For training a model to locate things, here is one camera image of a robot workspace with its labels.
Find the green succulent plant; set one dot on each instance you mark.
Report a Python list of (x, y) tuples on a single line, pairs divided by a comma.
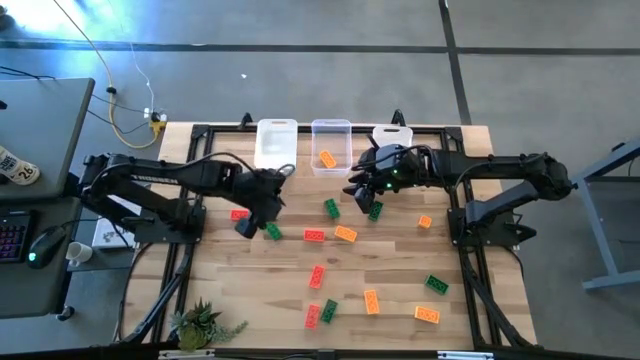
[(197, 327)]

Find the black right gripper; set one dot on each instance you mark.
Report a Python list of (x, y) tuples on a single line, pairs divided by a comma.
[(387, 167)]

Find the white paper sheet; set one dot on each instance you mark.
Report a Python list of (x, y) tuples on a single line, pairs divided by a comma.
[(107, 235)]

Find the clear plastic bin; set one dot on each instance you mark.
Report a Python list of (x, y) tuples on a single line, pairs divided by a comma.
[(320, 135)]

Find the white cup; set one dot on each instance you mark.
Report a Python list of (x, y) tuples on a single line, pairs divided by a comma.
[(78, 253)]

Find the white plastic bin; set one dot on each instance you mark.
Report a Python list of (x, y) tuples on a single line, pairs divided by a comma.
[(395, 136), (275, 145)]

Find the dark grey desk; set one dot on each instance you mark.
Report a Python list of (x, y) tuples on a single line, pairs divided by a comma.
[(30, 290)]

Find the green building block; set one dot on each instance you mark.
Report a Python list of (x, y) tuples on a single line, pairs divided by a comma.
[(331, 208), (436, 284), (377, 213), (274, 231), (329, 311)]

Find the grey metal table frame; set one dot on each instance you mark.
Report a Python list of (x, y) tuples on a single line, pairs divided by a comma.
[(600, 230)]

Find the yellow power strip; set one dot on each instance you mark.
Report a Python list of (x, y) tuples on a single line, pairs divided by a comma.
[(157, 125)]

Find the black computer mouse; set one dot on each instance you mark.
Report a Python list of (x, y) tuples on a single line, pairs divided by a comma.
[(45, 247)]

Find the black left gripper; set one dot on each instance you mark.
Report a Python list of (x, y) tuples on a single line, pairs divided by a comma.
[(260, 192)]

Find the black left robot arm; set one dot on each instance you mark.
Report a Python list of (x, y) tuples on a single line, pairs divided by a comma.
[(200, 175)]

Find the black backlit keyboard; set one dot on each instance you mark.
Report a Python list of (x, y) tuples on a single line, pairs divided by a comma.
[(12, 237)]

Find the small orange-yellow building block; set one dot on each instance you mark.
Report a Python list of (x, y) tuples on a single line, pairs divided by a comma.
[(425, 222)]

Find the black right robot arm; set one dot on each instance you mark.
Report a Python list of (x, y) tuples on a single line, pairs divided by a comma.
[(500, 165)]

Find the white object with black print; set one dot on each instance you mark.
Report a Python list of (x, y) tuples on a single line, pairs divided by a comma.
[(17, 170)]

